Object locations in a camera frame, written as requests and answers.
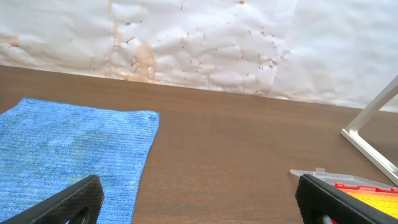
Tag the blue cloth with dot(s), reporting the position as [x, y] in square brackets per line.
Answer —
[62, 140]

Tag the white and blue stand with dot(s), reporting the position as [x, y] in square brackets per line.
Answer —
[367, 149]

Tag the red and yellow tip box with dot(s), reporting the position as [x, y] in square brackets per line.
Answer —
[373, 199]

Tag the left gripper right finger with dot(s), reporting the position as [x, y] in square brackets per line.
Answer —
[314, 196]

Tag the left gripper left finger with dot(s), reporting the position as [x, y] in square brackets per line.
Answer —
[77, 199]

